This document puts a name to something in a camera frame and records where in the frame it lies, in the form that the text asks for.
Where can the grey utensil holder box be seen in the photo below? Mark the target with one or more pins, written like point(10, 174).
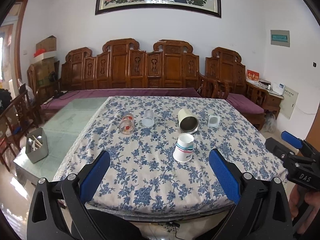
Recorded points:
point(36, 145)

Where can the carved wooden armchair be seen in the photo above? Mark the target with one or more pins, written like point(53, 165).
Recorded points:
point(226, 68)

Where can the cream steel tumbler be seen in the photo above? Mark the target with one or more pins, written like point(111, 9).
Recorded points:
point(187, 122)

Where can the purple sofa cushion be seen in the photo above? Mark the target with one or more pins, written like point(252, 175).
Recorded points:
point(62, 101)

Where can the striped paper cup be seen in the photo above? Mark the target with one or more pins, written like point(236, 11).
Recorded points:
point(184, 148)

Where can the purple armchair cushion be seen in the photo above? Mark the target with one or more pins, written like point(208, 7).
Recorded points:
point(243, 104)

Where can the frosted translucent plastic cup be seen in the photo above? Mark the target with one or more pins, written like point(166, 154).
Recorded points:
point(148, 119)

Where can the wall electrical panel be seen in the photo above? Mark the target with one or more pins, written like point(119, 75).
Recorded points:
point(280, 38)

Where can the person's right hand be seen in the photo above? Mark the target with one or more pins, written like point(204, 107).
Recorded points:
point(312, 198)

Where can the floral printed glass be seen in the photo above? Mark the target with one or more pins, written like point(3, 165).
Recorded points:
point(127, 124)

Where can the white plastic bag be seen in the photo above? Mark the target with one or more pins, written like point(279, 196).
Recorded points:
point(270, 124)

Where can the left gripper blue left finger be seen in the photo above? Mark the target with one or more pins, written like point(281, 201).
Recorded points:
point(77, 189)

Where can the carved wooden sofa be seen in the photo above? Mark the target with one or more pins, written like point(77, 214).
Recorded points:
point(171, 64)

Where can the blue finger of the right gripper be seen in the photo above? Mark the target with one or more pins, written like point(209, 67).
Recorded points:
point(292, 140)

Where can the white square plastic cup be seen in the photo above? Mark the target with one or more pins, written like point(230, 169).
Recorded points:
point(213, 121)

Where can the cardboard box stack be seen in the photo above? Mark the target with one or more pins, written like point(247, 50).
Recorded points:
point(45, 63)

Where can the blue floral tablecloth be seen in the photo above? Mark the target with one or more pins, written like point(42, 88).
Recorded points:
point(144, 180)

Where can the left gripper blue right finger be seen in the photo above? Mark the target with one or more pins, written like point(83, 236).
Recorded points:
point(243, 192)

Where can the wooden chair at left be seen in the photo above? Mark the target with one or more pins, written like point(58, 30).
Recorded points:
point(16, 121)

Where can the wooden side table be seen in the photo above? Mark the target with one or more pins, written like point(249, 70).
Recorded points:
point(262, 97)

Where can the red desk calendar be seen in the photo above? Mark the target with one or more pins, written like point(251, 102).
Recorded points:
point(252, 76)

